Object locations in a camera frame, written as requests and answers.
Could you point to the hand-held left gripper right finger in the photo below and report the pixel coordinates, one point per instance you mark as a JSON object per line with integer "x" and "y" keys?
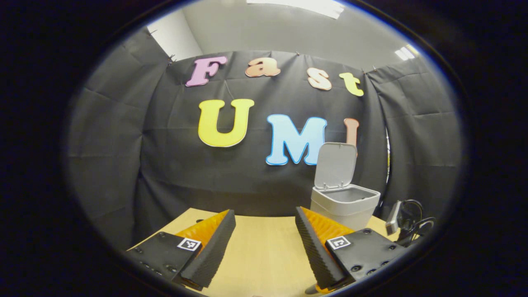
{"x": 313, "y": 247}

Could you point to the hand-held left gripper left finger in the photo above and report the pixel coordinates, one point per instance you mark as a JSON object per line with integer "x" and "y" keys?
{"x": 214, "y": 247}

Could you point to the white desktop garbage bin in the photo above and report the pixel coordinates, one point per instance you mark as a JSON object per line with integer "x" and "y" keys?
{"x": 342, "y": 202}

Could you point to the wooden desktop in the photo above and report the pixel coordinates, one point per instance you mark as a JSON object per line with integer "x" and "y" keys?
{"x": 264, "y": 255}

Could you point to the black backdrop cloth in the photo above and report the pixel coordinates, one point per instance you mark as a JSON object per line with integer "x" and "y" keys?
{"x": 185, "y": 173}

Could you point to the small ceiling light panel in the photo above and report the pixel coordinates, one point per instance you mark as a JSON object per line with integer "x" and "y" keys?
{"x": 405, "y": 52}

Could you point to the long ceiling light panel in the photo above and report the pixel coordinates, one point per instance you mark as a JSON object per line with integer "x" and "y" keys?
{"x": 297, "y": 5}

